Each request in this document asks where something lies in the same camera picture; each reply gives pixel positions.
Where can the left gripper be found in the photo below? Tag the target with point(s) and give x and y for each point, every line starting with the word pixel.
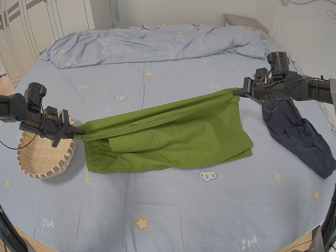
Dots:
pixel 52 129

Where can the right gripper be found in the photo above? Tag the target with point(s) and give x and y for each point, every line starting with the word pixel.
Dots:
pixel 258 92

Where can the green shorts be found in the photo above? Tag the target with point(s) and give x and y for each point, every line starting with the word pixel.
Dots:
pixel 183 140

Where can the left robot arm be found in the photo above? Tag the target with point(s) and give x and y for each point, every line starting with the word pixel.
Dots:
pixel 13 106

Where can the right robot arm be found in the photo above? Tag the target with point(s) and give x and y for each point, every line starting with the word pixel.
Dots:
pixel 301 88

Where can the round woven basket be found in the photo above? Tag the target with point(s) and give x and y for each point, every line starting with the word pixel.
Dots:
pixel 39 159

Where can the dark blue garment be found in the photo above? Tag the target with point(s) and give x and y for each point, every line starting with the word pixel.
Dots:
pixel 301 140

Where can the bed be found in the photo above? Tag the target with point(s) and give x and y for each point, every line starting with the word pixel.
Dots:
pixel 168 206

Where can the white wardrobe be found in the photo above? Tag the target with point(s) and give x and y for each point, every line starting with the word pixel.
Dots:
pixel 39 22

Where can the pale blue quilt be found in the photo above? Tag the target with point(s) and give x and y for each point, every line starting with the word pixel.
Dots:
pixel 147 46

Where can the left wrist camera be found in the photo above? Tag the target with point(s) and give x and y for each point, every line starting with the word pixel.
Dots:
pixel 52 112

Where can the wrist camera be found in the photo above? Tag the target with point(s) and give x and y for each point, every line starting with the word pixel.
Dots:
pixel 261 73
pixel 52 112

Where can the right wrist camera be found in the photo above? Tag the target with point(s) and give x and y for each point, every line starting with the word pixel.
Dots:
pixel 261 73

